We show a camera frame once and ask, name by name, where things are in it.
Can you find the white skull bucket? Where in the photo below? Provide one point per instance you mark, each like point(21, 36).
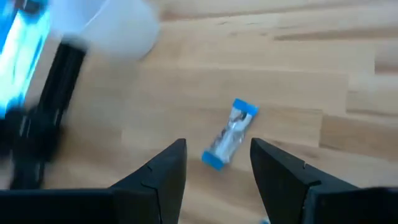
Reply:
point(124, 31)

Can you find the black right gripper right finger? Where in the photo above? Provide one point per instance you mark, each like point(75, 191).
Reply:
point(289, 193)

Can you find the white blue Hershey bar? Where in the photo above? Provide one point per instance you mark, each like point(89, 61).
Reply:
point(231, 133)

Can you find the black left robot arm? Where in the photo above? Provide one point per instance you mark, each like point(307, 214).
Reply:
point(37, 137)

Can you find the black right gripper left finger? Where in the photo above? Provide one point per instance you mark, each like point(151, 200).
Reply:
point(140, 202)

